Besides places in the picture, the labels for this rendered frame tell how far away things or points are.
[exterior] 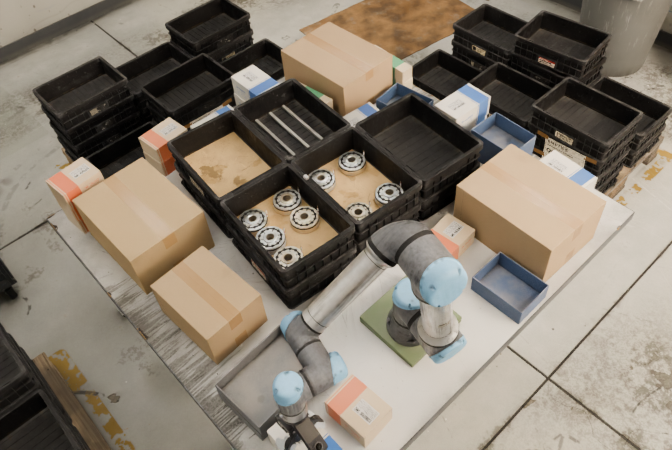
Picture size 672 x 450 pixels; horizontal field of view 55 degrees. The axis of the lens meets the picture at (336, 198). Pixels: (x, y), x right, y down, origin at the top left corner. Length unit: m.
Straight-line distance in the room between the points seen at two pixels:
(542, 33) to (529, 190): 1.61
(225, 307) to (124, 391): 1.07
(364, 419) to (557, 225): 0.88
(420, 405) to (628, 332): 1.36
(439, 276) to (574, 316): 1.69
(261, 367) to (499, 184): 1.02
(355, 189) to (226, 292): 0.62
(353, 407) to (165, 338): 0.69
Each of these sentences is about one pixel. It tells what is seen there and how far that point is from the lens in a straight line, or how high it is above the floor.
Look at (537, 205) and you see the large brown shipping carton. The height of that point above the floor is 0.90.
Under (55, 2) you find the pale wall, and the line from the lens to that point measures 5.17.
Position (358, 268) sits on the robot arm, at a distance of 1.61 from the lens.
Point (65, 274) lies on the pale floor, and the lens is 3.52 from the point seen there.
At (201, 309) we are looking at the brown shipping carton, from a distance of 2.08.
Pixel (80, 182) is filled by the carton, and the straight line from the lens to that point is 2.51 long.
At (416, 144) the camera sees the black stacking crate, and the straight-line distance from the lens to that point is 2.52.
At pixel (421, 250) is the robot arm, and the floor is 1.36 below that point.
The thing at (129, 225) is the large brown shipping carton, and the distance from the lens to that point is 2.33.
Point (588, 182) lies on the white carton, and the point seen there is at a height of 0.79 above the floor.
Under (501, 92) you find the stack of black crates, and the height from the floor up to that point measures 0.38.
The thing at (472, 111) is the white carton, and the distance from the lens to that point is 2.62.
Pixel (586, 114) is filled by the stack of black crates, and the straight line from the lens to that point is 3.29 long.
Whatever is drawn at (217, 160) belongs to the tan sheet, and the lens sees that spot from 2.55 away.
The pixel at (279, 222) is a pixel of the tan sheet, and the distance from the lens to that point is 2.28.
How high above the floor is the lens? 2.56
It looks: 48 degrees down
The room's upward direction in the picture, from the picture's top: 5 degrees counter-clockwise
